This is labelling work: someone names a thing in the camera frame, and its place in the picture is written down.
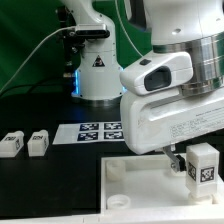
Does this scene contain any white square tabletop tray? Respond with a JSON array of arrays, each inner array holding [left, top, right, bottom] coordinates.
[[101, 155, 224, 219]]

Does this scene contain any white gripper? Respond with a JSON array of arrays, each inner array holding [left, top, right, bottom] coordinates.
[[120, 89, 224, 173]]

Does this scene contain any white cable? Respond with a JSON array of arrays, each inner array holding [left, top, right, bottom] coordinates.
[[114, 0, 144, 58], [0, 26, 78, 95]]

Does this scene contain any black cable on table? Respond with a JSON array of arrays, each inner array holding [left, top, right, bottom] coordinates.
[[0, 78, 64, 98]]

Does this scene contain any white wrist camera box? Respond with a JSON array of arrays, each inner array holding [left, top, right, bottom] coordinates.
[[120, 51, 193, 96]]

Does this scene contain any white cable right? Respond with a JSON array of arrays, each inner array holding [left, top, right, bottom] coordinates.
[[114, 0, 144, 58]]

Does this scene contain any white front rail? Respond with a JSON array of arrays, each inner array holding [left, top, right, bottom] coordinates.
[[0, 215, 224, 224]]

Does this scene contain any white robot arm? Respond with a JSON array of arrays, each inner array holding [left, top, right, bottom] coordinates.
[[61, 0, 224, 154]]

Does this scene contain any white sheet with tags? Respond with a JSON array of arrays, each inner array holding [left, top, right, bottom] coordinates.
[[53, 121, 124, 145]]

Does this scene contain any white cable left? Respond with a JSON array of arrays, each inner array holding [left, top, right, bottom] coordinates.
[[0, 26, 78, 95]]

